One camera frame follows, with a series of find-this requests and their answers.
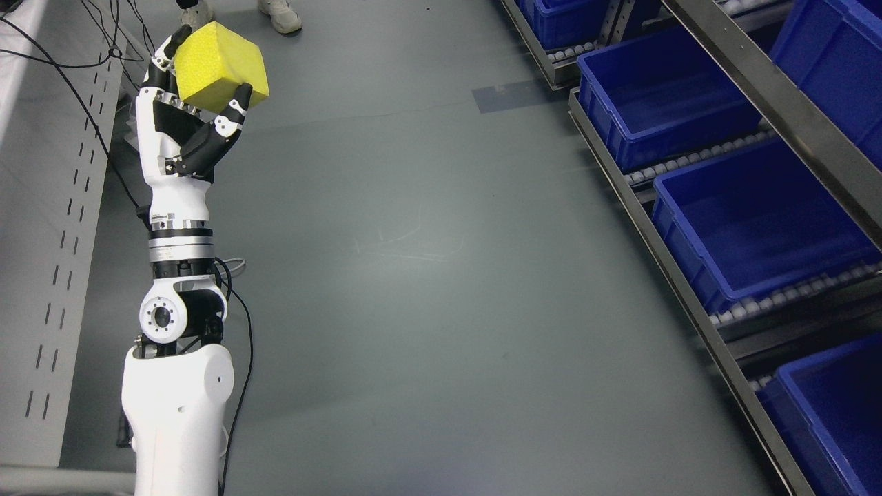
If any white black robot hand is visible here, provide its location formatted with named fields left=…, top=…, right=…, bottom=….
left=135, top=24, right=253, bottom=230

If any yellow foam block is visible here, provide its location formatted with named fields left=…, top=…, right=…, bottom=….
left=174, top=21, right=270, bottom=114

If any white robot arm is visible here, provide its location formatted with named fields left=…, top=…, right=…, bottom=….
left=121, top=213, right=234, bottom=495

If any blue bin middle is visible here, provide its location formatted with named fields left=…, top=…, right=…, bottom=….
left=652, top=138, right=880, bottom=313

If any blue bin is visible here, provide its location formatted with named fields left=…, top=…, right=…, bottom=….
left=577, top=26, right=761, bottom=172
left=652, top=138, right=880, bottom=313
left=770, top=1, right=881, bottom=167
left=757, top=333, right=881, bottom=495
left=517, top=1, right=609, bottom=51

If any grey perforated cabinet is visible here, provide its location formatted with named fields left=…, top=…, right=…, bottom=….
left=2, top=1, right=123, bottom=468

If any white shoe right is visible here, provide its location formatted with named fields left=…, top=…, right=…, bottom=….
left=256, top=0, right=303, bottom=35

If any blue bin far top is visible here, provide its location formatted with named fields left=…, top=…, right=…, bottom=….
left=517, top=1, right=609, bottom=51

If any blue bin upper right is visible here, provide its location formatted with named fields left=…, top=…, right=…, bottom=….
left=770, top=1, right=881, bottom=167

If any blue bin bottom right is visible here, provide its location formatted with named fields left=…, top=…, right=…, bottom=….
left=757, top=333, right=881, bottom=495

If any black cable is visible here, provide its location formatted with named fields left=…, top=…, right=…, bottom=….
left=0, top=0, right=254, bottom=496

